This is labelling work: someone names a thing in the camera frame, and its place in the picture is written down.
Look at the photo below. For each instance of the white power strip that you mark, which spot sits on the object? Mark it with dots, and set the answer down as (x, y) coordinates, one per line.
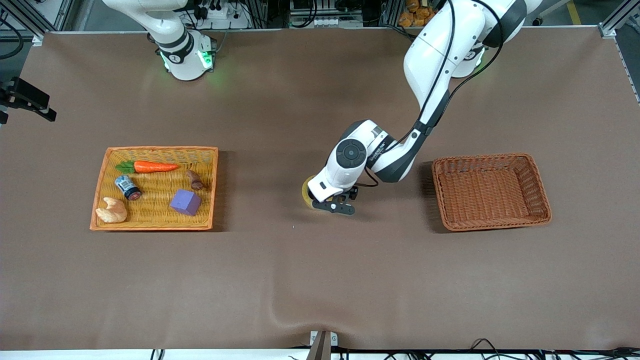
(220, 12)

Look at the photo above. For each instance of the brown wicker basket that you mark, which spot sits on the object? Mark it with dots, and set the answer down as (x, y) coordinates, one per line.
(480, 200)

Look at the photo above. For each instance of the beige toy croissant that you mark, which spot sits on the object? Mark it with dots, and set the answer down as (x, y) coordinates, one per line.
(112, 212)

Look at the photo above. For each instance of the aluminium frame profile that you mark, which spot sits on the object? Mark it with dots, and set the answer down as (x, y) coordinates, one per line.
(612, 27)
(37, 37)

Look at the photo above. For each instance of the yellow clear tape roll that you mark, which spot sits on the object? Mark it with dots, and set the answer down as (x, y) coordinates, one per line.
(306, 192)

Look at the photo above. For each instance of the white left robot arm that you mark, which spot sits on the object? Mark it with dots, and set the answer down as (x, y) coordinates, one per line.
(435, 55)

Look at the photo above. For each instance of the metal table edge bracket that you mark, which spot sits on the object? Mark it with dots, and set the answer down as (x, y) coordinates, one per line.
(322, 345)

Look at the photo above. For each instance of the bag of toy breads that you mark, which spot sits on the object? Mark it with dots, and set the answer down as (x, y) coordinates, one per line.
(412, 17)

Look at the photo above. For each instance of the small dark can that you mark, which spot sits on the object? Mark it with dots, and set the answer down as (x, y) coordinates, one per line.
(127, 187)

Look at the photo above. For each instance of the small brown toy piece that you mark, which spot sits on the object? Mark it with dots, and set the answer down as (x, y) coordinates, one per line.
(194, 181)

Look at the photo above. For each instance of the purple foam cube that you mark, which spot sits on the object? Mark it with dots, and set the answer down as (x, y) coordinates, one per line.
(185, 202)

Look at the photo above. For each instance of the orange flat wicker tray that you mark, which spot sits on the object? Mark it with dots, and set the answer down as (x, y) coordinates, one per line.
(155, 220)

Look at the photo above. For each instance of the orange toy carrot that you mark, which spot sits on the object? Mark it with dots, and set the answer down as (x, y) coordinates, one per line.
(152, 167)

